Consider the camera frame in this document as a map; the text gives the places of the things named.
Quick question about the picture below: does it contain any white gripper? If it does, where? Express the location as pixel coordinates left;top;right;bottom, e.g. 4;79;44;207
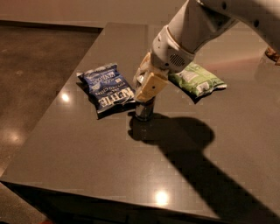
133;25;194;102

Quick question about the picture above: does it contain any silver blue redbull can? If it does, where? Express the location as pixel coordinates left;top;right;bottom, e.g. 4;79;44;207
136;98;155;121

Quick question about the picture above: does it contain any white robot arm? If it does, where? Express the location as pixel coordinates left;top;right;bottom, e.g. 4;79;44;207
134;0;280;102

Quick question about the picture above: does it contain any blue chip bag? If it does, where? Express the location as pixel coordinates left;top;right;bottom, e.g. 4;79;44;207
76;63;135;114

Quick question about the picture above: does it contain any green chip bag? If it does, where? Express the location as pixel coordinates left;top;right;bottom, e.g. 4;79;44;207
169;62;227;98

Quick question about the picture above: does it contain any brown snack item on table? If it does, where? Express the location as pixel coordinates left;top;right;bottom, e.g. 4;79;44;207
265;47;280;66

